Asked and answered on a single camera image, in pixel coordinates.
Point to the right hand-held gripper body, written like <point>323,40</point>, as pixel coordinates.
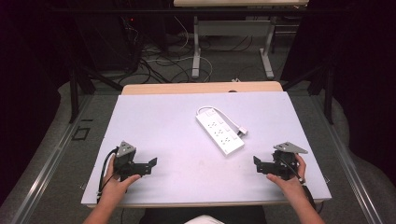
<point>286,158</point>

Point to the person's dark trousers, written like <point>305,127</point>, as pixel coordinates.
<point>162,216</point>

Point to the white power strip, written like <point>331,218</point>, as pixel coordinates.
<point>219,132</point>

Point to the white desk with metal legs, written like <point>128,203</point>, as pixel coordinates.
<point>232,28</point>

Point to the metal floor rail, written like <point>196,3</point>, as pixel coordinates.
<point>46,161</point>
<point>348,161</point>

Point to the wooden table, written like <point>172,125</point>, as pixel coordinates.
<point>186,87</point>

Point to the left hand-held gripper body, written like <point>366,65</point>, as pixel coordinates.
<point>124,155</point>

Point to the person's right hand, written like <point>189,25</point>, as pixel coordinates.
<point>288,186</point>

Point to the person's white shirt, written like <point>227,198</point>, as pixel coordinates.
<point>204,220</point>

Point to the person's left hand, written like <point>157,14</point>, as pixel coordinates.
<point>115,186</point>

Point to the black metal stand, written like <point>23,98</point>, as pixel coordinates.
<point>76,84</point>
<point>327,90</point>

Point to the white table cover board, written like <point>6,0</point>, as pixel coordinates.
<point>174,149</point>

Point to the dark equipment cabinet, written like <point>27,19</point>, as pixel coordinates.
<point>106,40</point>

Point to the white power strip plug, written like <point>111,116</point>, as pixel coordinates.
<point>243,131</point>

